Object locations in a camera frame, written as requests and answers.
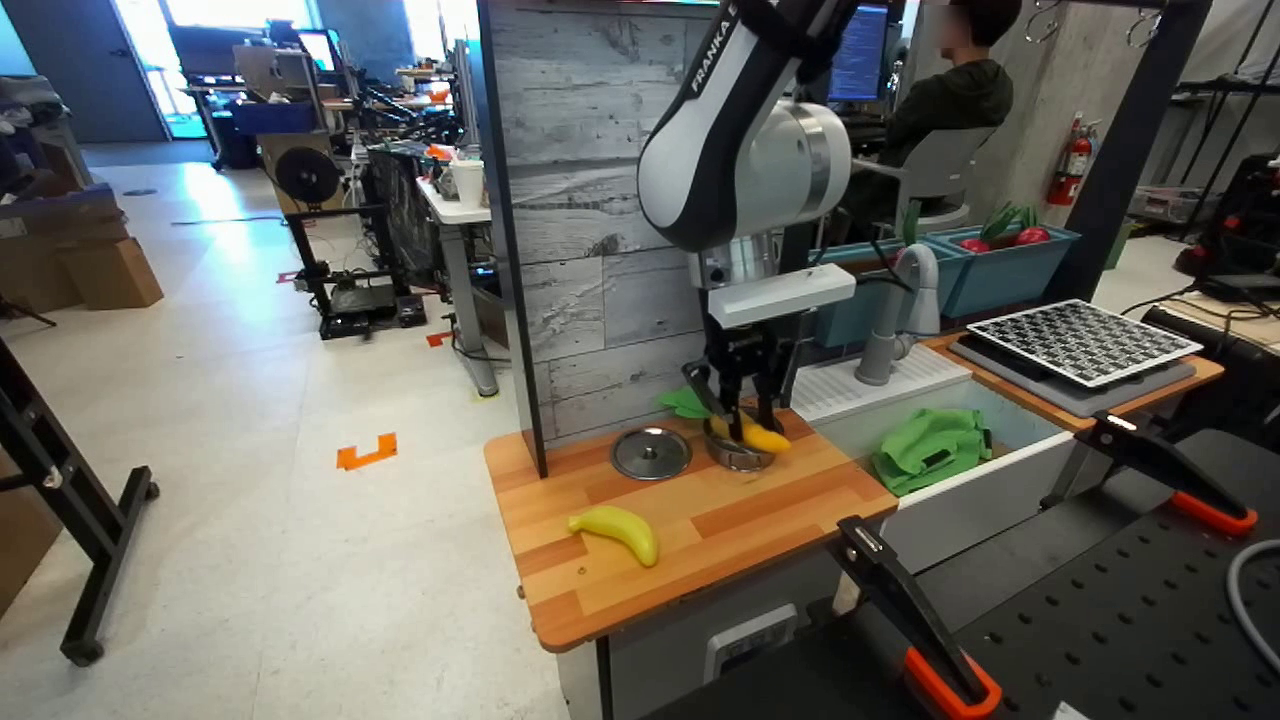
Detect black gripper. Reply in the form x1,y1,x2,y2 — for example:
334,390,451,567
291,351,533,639
684,307,811,444

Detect orange carrot plushie green leaves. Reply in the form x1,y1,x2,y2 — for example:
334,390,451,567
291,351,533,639
657,382,801,460

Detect round steel pot lid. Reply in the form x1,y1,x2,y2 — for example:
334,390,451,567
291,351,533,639
607,418,695,483

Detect blue plastic bin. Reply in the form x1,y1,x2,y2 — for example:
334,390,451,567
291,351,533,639
932,225,1083,329
801,235,943,359

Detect yellow toy banana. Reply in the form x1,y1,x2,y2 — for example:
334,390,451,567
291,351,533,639
563,503,664,573

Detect green crumpled cloth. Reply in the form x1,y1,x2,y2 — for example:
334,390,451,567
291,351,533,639
870,404,1000,498

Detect grey curved faucet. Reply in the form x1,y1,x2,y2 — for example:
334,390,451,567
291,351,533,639
853,238,946,390

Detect grey sink basin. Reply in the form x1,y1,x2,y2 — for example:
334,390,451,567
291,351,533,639
796,347,1083,545

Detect grey wood backdrop panel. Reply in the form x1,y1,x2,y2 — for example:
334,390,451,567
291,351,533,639
474,0,838,481

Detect grey office chair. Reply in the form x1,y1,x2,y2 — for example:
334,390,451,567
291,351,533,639
844,125,1000,249

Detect green toy vegetable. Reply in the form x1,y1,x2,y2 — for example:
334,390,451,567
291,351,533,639
977,200,1047,250

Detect dark grey flat tray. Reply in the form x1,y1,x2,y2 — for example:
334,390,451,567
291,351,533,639
950,329,1200,418

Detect white desk with grey legs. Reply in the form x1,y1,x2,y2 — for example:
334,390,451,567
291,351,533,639
413,166,510,401

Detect seated person in dark clothes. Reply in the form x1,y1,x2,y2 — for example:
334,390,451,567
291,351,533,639
876,0,1023,171

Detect computer monitor with blue screen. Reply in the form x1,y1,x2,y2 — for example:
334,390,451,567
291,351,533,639
827,0,891,110

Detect red fire extinguisher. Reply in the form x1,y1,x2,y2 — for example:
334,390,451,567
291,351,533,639
1045,110,1098,210

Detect orange floor tape marker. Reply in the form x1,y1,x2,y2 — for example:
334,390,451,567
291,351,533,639
330,426,403,477

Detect black equipment cart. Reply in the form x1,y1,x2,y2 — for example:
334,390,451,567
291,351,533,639
256,127,430,342

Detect black machine with red parts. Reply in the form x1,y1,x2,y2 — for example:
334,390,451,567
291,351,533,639
1173,152,1280,304

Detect brown cardboard box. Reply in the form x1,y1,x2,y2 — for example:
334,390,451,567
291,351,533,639
0,232,169,315

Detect black metal floor stand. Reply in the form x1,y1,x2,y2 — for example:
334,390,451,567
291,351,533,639
0,336,165,671

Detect small steel pot with handles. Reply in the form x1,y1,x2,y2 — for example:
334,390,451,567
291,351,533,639
699,423,792,477

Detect black clamp with orange handle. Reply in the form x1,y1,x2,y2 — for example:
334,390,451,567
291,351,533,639
1045,410,1258,541
831,515,1006,720

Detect grey cabinet with handle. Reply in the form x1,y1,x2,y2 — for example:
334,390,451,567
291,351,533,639
584,541,855,720

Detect black metal frame post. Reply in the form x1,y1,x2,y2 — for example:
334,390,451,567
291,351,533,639
1045,0,1217,304

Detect grey cable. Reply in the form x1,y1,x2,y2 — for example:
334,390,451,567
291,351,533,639
1224,535,1280,671

